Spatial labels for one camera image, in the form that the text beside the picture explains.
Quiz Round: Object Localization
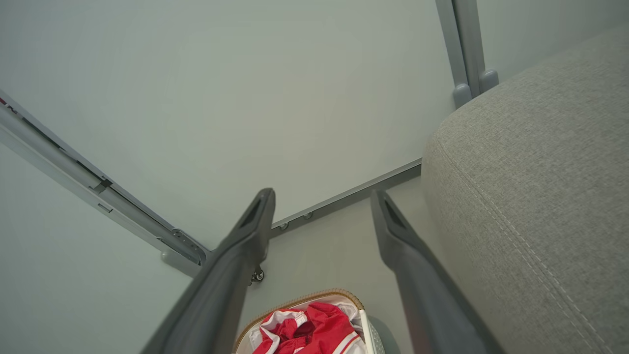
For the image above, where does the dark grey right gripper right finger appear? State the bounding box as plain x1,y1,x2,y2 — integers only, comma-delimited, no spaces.
370,190,507,354

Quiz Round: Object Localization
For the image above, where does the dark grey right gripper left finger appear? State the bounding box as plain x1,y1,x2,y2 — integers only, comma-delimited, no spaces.
140,188,276,354

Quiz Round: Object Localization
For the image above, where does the red garment with white trim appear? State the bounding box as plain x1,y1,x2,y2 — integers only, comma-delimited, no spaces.
252,302,367,354

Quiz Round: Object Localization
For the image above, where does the grey fabric sofa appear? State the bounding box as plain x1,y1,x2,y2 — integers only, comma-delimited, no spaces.
421,25,629,354

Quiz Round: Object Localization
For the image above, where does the white laundry basket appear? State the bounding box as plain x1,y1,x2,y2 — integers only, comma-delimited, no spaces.
232,289,389,354

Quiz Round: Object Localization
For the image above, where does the grey partition foot bracket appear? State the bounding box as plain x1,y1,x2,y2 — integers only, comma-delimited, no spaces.
160,247,204,277

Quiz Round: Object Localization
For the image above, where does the grey partition bottom rail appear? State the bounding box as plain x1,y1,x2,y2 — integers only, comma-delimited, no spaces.
269,158,422,239

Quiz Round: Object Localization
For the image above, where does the grey panel frame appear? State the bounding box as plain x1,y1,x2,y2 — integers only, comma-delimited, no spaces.
0,91,212,268

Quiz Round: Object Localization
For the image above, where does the grey double partition post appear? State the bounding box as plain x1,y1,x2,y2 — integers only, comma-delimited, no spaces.
435,0,500,109

